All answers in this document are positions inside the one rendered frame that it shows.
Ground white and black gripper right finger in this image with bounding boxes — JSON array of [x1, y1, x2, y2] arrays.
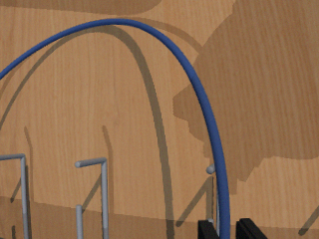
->
[[235, 218, 268, 239]]

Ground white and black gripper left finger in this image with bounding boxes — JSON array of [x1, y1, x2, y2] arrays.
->
[[197, 220, 219, 239]]

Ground blue cable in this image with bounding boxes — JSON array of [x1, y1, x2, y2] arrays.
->
[[0, 19, 230, 239]]

